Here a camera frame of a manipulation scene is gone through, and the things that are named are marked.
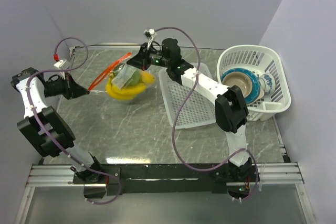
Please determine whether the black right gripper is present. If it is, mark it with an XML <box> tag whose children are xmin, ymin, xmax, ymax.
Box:
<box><xmin>127</xmin><ymin>42</ymin><xmax>171</xmax><ymax>71</ymax></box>

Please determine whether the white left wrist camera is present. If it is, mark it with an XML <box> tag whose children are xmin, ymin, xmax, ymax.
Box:
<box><xmin>54</xmin><ymin>59</ymin><xmax>71</xmax><ymax>80</ymax></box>

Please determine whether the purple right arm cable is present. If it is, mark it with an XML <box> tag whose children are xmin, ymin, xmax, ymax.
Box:
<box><xmin>154</xmin><ymin>26</ymin><xmax>261</xmax><ymax>202</ymax></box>

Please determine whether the white rectangular perforated basket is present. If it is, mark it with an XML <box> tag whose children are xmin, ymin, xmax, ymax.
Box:
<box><xmin>158</xmin><ymin>69</ymin><xmax>216</xmax><ymax>129</ymax></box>

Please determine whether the green fake cabbage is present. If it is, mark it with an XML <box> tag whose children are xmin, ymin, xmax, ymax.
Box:
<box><xmin>112</xmin><ymin>63</ymin><xmax>141</xmax><ymax>89</ymax></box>

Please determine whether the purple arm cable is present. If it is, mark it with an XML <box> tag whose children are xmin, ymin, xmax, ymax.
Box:
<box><xmin>154</xmin><ymin>26</ymin><xmax>261</xmax><ymax>202</ymax></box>
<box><xmin>26</xmin><ymin>37</ymin><xmax>123</xmax><ymax>206</ymax></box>

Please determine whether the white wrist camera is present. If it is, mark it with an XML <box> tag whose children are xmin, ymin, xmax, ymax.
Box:
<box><xmin>143</xmin><ymin>29</ymin><xmax>157</xmax><ymax>49</ymax></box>
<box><xmin>54</xmin><ymin>59</ymin><xmax>71</xmax><ymax>80</ymax></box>

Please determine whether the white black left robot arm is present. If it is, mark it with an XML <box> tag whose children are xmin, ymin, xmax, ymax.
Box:
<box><xmin>11</xmin><ymin>68</ymin><xmax>104</xmax><ymax>183</ymax></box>

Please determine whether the clear zip top bag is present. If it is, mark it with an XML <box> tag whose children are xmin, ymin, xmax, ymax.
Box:
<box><xmin>88</xmin><ymin>52</ymin><xmax>155</xmax><ymax>101</ymax></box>

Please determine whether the blue rimmed beige bowl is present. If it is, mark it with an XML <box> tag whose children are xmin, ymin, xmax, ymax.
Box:
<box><xmin>221</xmin><ymin>68</ymin><xmax>265</xmax><ymax>105</ymax></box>

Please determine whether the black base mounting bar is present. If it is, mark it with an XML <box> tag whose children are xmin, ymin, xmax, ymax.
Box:
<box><xmin>73</xmin><ymin>162</ymin><xmax>260</xmax><ymax>199</ymax></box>

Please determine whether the yellow fake banana bunch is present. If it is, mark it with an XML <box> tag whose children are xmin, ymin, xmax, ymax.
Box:
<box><xmin>105</xmin><ymin>77</ymin><xmax>146</xmax><ymax>100</ymax></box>

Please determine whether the white round slotted basket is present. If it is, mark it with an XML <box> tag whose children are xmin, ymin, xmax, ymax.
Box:
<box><xmin>216</xmin><ymin>45</ymin><xmax>291</xmax><ymax>121</ymax></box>

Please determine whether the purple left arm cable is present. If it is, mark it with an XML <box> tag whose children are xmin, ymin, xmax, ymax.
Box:
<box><xmin>26</xmin><ymin>37</ymin><xmax>123</xmax><ymax>206</ymax></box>

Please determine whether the yellow fake mango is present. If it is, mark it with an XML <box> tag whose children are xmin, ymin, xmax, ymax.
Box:
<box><xmin>141</xmin><ymin>71</ymin><xmax>155</xmax><ymax>85</ymax></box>

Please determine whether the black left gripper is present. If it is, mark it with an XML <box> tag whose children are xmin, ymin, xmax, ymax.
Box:
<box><xmin>43</xmin><ymin>72</ymin><xmax>89</xmax><ymax>100</ymax></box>

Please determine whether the blue white porcelain vase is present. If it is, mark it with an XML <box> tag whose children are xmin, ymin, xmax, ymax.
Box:
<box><xmin>258</xmin><ymin>73</ymin><xmax>276</xmax><ymax>96</ymax></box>

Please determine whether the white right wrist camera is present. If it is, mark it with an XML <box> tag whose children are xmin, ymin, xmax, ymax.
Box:
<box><xmin>143</xmin><ymin>29</ymin><xmax>157</xmax><ymax>49</ymax></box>

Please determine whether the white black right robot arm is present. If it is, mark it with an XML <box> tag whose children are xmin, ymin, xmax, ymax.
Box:
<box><xmin>127</xmin><ymin>38</ymin><xmax>254</xmax><ymax>181</ymax></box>

